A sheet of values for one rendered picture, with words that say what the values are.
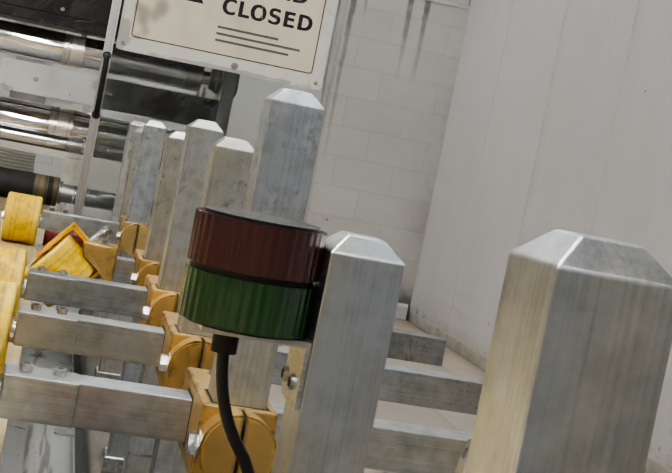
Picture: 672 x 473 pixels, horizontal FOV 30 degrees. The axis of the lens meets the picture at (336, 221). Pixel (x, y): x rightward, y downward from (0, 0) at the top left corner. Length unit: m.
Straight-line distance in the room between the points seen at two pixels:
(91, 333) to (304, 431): 0.55
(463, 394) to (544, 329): 0.85
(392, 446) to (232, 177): 0.29
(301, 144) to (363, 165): 8.63
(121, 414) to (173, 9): 2.04
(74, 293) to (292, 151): 0.58
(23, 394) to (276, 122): 0.24
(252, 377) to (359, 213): 8.64
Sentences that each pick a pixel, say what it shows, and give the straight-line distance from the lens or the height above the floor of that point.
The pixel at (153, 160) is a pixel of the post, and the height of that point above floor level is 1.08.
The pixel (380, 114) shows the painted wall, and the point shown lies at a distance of 9.45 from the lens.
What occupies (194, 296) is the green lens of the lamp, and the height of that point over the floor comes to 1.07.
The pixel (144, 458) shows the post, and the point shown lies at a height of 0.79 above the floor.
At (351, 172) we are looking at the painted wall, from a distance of 9.41.
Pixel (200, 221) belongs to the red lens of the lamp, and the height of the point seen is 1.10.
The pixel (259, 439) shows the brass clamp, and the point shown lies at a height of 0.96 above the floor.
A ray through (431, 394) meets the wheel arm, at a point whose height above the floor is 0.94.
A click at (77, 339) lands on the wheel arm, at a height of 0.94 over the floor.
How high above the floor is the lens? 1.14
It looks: 3 degrees down
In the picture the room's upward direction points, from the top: 11 degrees clockwise
